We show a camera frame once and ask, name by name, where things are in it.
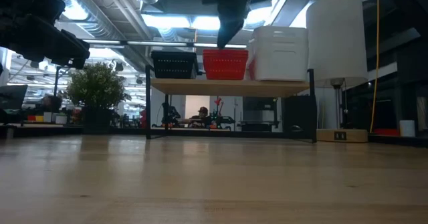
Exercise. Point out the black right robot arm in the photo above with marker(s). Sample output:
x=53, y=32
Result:
x=408, y=0

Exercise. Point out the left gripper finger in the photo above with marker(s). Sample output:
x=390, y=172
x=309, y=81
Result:
x=75, y=51

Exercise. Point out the black aluminium table frame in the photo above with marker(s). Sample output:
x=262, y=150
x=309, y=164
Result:
x=43, y=132

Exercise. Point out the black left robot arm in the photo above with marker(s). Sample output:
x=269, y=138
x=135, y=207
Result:
x=10, y=0

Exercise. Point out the wooden shelf black metal legs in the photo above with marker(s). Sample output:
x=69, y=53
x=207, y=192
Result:
x=227, y=87

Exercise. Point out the dark computer monitor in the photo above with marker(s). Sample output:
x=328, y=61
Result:
x=13, y=100

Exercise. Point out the person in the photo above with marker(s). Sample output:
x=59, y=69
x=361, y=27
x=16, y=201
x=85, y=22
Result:
x=202, y=112

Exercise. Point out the black background robot arm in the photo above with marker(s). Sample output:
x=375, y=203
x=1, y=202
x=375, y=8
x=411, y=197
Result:
x=171, y=115

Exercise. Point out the white cup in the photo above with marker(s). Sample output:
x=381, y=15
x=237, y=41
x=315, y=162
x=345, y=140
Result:
x=407, y=128

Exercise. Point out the long ceiling tube light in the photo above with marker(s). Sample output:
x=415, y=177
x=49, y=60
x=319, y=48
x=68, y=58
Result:
x=157, y=43

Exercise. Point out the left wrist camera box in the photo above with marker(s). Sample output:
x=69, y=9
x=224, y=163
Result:
x=48, y=5

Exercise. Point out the small green potted plant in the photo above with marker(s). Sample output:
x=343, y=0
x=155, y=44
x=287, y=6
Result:
x=97, y=87

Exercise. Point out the red low box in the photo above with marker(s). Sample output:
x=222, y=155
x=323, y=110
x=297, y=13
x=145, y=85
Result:
x=386, y=132

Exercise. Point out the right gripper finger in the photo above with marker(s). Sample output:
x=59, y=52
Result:
x=229, y=30

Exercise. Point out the white shade wooden table lamp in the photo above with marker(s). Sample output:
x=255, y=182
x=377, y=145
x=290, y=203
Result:
x=334, y=33

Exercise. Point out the red slotted plastic basket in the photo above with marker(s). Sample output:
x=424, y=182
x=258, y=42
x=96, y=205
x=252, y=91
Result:
x=225, y=68

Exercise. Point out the black background cabinet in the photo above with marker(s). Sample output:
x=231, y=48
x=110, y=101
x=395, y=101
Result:
x=297, y=113

